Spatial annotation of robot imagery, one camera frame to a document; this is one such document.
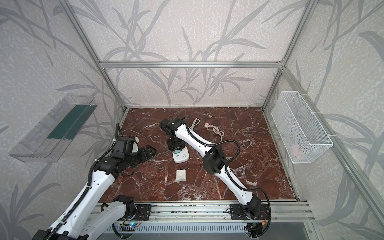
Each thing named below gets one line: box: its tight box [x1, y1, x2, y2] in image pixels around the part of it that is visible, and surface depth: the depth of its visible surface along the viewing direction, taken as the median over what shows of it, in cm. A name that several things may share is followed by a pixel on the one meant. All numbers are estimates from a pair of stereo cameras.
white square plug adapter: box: [176, 169, 187, 182], surface depth 86 cm
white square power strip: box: [172, 146, 190, 163], surface depth 93 cm
